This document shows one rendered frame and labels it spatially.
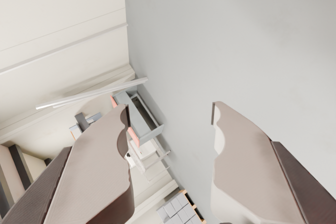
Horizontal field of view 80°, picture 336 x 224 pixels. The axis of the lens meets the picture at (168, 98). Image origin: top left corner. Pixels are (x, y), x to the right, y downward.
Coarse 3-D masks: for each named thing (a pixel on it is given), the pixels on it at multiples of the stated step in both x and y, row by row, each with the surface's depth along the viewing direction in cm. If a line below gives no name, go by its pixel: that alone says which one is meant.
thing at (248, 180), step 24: (216, 120) 12; (240, 120) 11; (216, 144) 11; (240, 144) 9; (264, 144) 9; (216, 168) 8; (240, 168) 8; (264, 168) 8; (216, 192) 7; (240, 192) 7; (264, 192) 7; (288, 192) 7; (216, 216) 8; (240, 216) 7; (264, 216) 6; (288, 216) 6
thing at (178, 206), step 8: (184, 192) 666; (168, 200) 701; (176, 200) 653; (184, 200) 656; (160, 208) 670; (168, 208) 640; (176, 208) 643; (184, 208) 646; (192, 208) 649; (160, 216) 661; (168, 216) 673; (176, 216) 633; (184, 216) 637; (192, 216) 642
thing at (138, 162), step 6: (156, 144) 593; (132, 150) 590; (156, 150) 639; (132, 156) 627; (138, 156) 561; (162, 156) 572; (138, 162) 616; (156, 162) 624; (138, 168) 615; (144, 168) 549
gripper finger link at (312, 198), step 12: (276, 144) 9; (288, 156) 8; (288, 168) 8; (300, 168) 8; (288, 180) 7; (300, 180) 7; (312, 180) 7; (300, 192) 7; (312, 192) 7; (324, 192) 7; (300, 204) 6; (312, 204) 6; (324, 204) 6; (312, 216) 6; (324, 216) 6
